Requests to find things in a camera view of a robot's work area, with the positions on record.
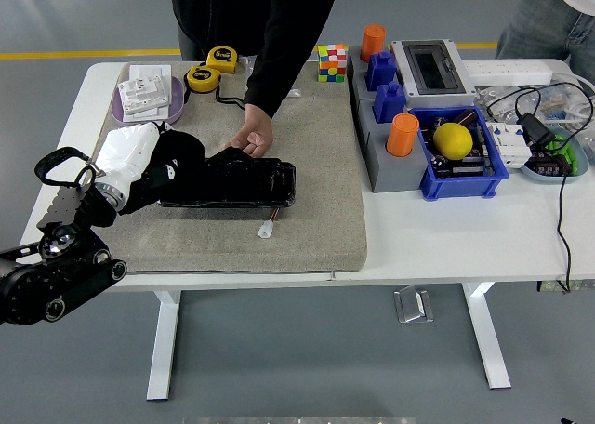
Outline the white power strip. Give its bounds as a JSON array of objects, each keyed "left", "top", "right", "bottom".
[{"left": 462, "top": 59, "right": 554, "bottom": 86}]

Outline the metal floor box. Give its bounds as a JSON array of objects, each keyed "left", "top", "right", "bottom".
[{"left": 393, "top": 284, "right": 435, "bottom": 324}]

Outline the purple plastic tray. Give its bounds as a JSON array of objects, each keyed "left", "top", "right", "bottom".
[{"left": 111, "top": 74, "right": 187, "bottom": 127}]

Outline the person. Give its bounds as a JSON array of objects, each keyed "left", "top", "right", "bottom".
[
  {"left": 495, "top": 0, "right": 595, "bottom": 79},
  {"left": 170, "top": 0, "right": 343, "bottom": 118}
]

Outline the blue plastic bin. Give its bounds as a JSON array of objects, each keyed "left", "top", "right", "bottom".
[{"left": 408, "top": 106, "right": 509, "bottom": 202}]

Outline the glossy black panel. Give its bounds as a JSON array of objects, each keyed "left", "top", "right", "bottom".
[{"left": 158, "top": 146, "right": 298, "bottom": 210}]

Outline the blue stepped block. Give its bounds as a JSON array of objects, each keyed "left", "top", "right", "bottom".
[
  {"left": 373, "top": 81, "right": 408, "bottom": 125},
  {"left": 364, "top": 50, "right": 399, "bottom": 93}
]

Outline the black power adapter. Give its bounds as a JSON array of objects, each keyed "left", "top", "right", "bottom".
[{"left": 517, "top": 112, "right": 557, "bottom": 149}]

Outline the person's left hand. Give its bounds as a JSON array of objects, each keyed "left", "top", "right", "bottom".
[{"left": 224, "top": 102, "right": 274, "bottom": 158}]

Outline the green plastic part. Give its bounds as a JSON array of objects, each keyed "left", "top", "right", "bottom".
[{"left": 546, "top": 134, "right": 581, "bottom": 177}]

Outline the grey block holder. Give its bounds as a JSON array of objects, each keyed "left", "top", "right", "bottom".
[
  {"left": 356, "top": 99, "right": 430, "bottom": 194},
  {"left": 347, "top": 46, "right": 406, "bottom": 114}
]

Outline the white switch module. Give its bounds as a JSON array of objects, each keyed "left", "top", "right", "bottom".
[{"left": 116, "top": 76, "right": 171, "bottom": 115}]

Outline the colourful puzzle cube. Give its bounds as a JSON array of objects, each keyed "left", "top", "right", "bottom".
[{"left": 317, "top": 44, "right": 349, "bottom": 83}]

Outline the black power cord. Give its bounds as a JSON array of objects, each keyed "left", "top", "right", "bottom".
[{"left": 485, "top": 80, "right": 595, "bottom": 295}]

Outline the black tape measure strap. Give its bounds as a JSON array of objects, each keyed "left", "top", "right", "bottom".
[{"left": 213, "top": 73, "right": 247, "bottom": 110}]

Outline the dark terminal block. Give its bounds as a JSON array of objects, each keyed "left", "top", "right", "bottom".
[{"left": 529, "top": 149, "right": 573, "bottom": 178}]

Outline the metal under-table bracket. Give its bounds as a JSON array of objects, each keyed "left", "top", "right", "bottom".
[{"left": 536, "top": 279, "right": 595, "bottom": 293}]

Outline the clear bag of small parts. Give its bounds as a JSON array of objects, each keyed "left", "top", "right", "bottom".
[{"left": 534, "top": 86, "right": 583, "bottom": 122}]

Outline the white connector with wires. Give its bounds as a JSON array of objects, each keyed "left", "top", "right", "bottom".
[{"left": 258, "top": 208, "right": 282, "bottom": 241}]

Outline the light blue dish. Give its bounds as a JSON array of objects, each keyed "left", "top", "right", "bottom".
[{"left": 519, "top": 126, "right": 590, "bottom": 184}]

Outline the black rag with red tag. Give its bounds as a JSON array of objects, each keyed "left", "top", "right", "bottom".
[{"left": 121, "top": 128, "right": 208, "bottom": 216}]

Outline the dark circuit board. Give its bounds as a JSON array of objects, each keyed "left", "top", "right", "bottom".
[{"left": 427, "top": 114, "right": 496, "bottom": 179}]

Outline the clear bag of white rings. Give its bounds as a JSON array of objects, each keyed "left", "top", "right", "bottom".
[{"left": 474, "top": 85, "right": 518, "bottom": 119}]

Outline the grey electrical box clear lid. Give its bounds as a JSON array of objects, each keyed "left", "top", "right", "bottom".
[{"left": 389, "top": 39, "right": 478, "bottom": 110}]

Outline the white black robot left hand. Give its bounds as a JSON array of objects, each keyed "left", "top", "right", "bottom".
[{"left": 94, "top": 120, "right": 179, "bottom": 192}]

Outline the orange cylinder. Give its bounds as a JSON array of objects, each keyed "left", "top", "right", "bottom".
[
  {"left": 385, "top": 113, "right": 421, "bottom": 158},
  {"left": 360, "top": 23, "right": 388, "bottom": 63}
]

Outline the white table leg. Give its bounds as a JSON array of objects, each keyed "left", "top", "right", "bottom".
[
  {"left": 461, "top": 282, "right": 512, "bottom": 391},
  {"left": 146, "top": 289, "right": 181, "bottom": 402}
]

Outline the white flat wall plate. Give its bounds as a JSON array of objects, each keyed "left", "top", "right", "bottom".
[
  {"left": 128, "top": 63, "right": 173, "bottom": 88},
  {"left": 121, "top": 103, "right": 171, "bottom": 123}
]

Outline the white cable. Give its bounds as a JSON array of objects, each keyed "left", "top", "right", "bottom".
[{"left": 550, "top": 70, "right": 595, "bottom": 119}]

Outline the yellow tape measure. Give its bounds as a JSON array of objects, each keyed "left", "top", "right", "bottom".
[
  {"left": 205, "top": 46, "right": 240, "bottom": 74},
  {"left": 185, "top": 65, "right": 222, "bottom": 93}
]

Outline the yellow lemon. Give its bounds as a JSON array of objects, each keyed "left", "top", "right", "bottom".
[{"left": 432, "top": 122, "right": 474, "bottom": 160}]

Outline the grey-brown mat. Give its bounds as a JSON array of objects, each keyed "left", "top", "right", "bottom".
[{"left": 91, "top": 60, "right": 369, "bottom": 275}]

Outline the white circuit breaker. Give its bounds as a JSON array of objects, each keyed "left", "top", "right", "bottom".
[{"left": 485, "top": 121, "right": 532, "bottom": 168}]

